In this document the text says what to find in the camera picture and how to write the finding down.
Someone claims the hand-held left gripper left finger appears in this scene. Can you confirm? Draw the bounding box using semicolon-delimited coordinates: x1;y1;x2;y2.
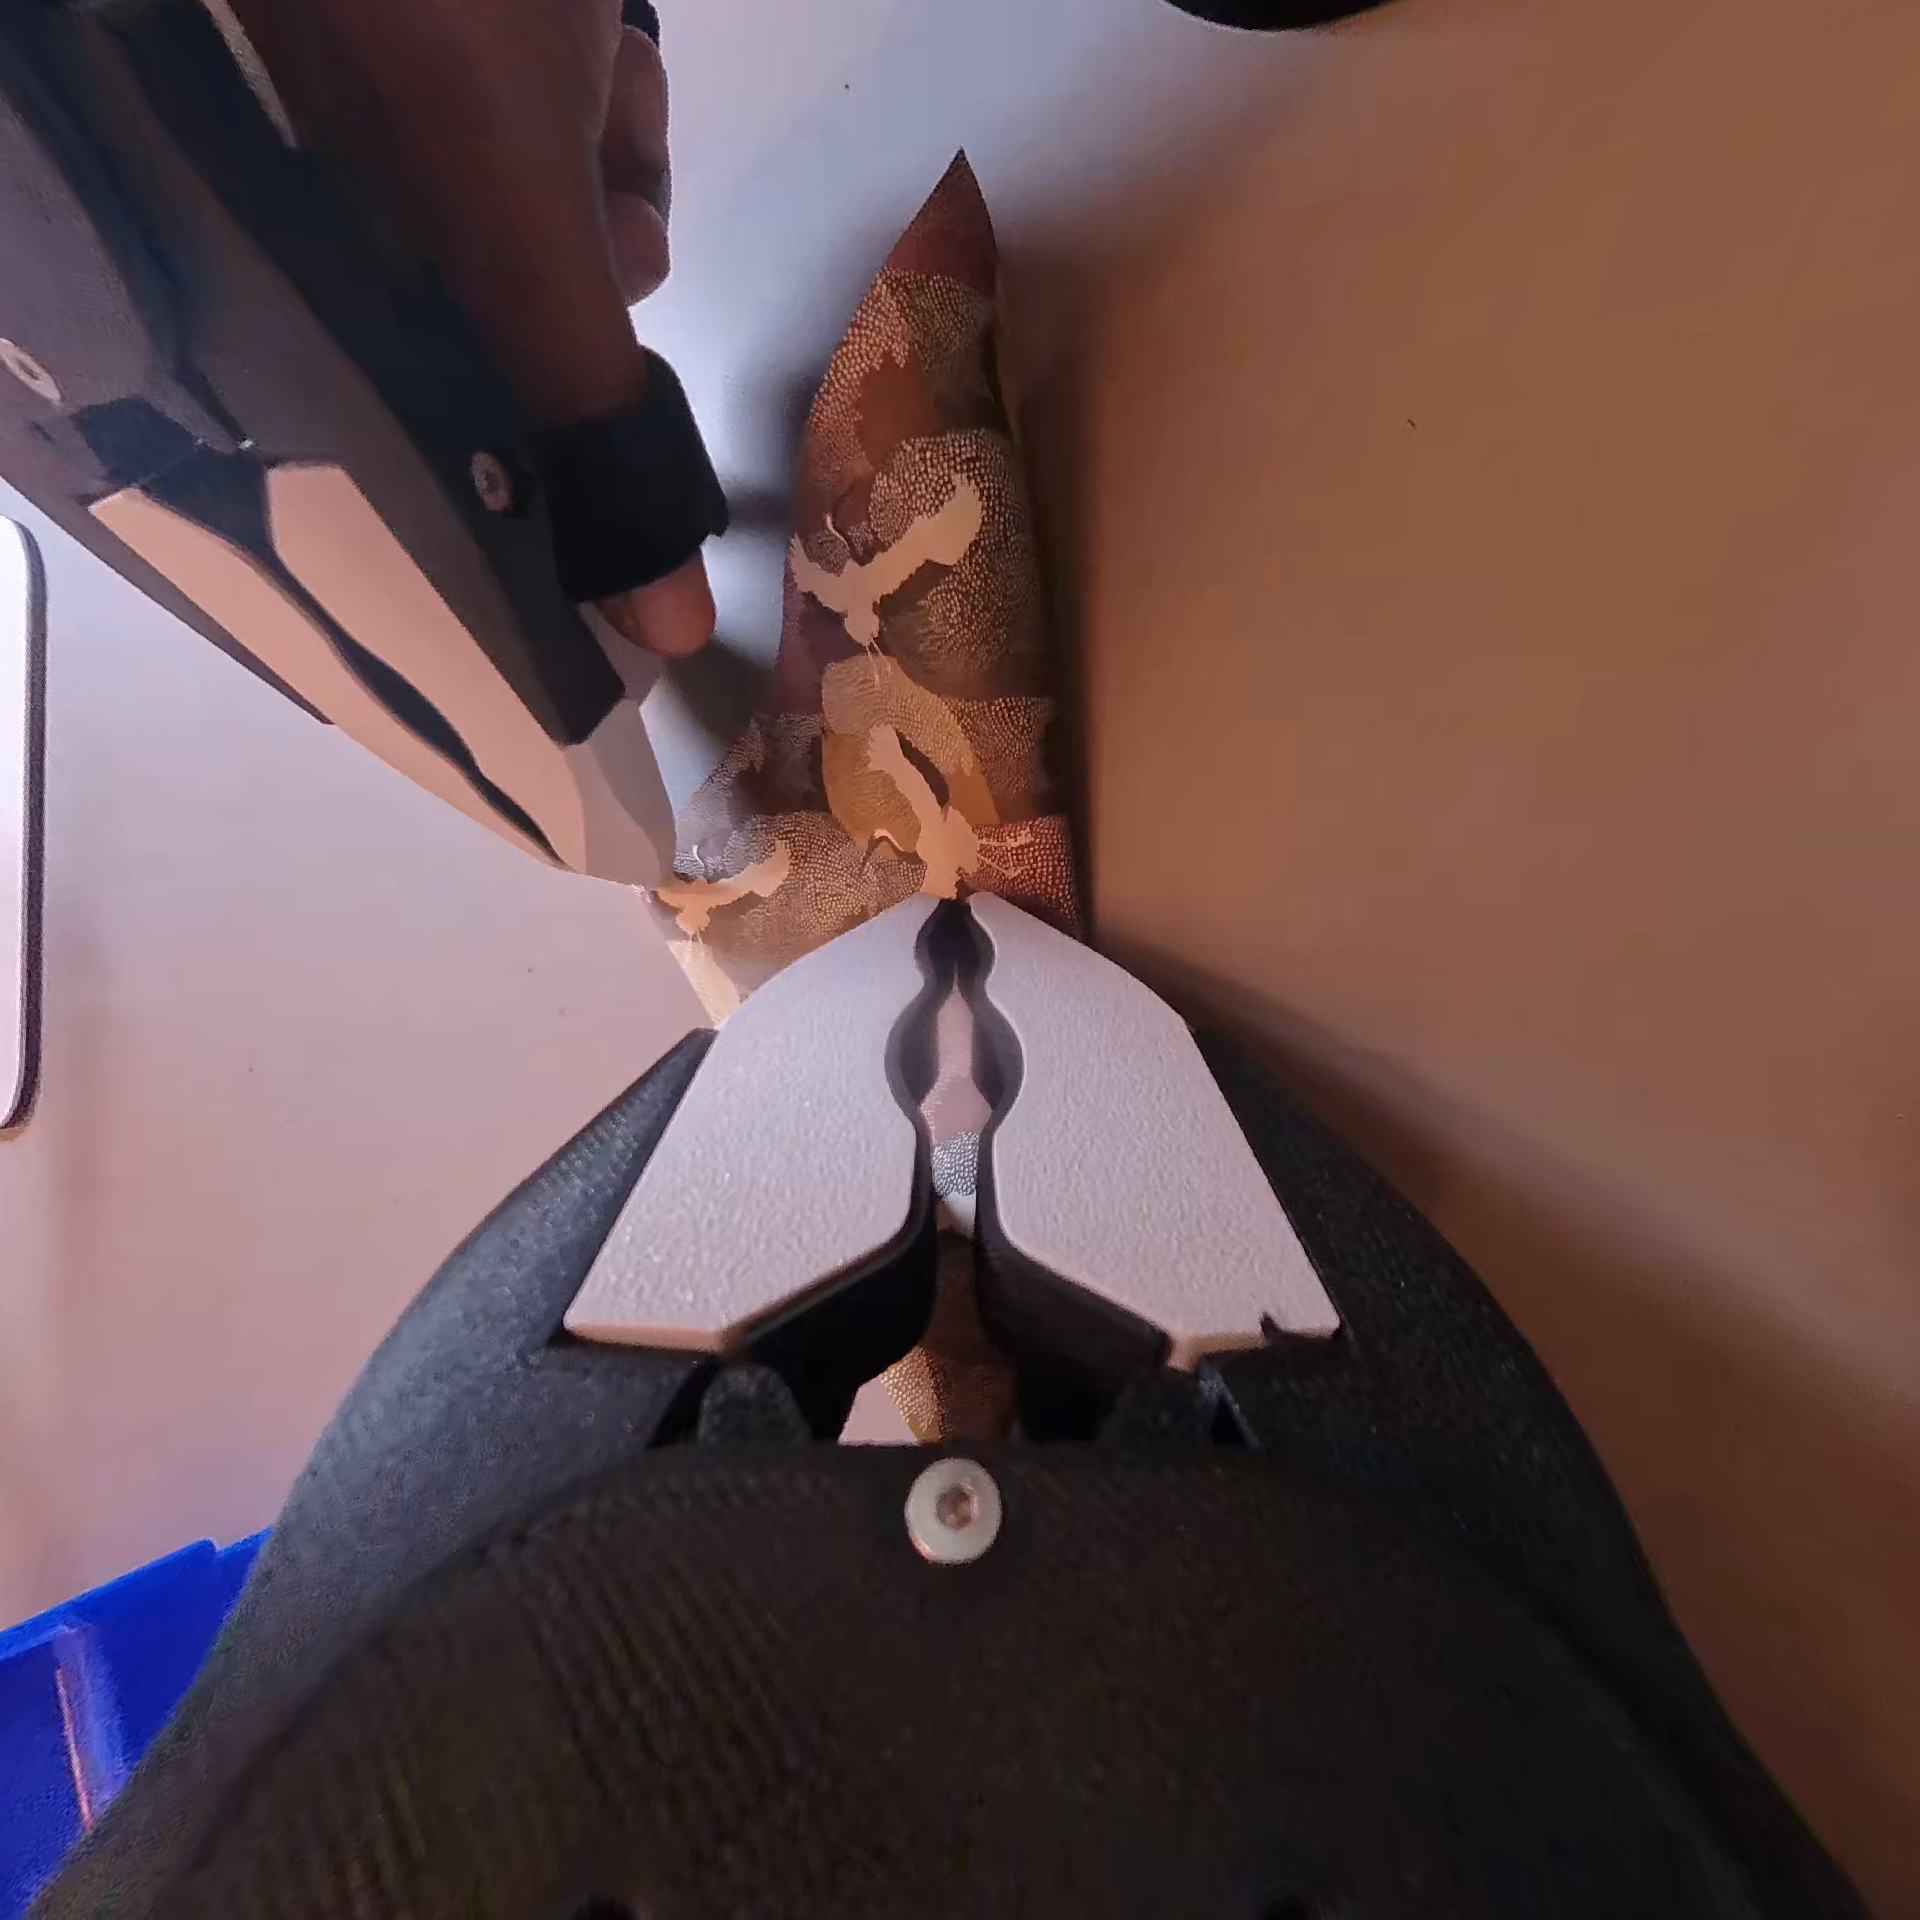
564;896;956;1435

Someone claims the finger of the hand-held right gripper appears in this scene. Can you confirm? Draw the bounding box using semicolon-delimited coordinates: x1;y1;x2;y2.
256;457;680;890
85;481;596;878

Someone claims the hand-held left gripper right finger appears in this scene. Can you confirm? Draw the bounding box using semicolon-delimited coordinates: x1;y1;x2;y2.
960;893;1345;1435

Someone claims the tan backed camouflage paper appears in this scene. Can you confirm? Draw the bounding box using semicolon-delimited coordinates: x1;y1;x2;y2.
652;152;1088;1450

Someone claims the blue plastic bin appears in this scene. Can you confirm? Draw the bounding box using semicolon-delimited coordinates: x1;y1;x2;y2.
0;1531;271;1920

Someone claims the person's right hand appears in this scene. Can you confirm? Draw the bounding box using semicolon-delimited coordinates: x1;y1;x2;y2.
225;0;722;665

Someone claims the white stand plate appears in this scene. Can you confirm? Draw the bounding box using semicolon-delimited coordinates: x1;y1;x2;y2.
0;512;49;1137

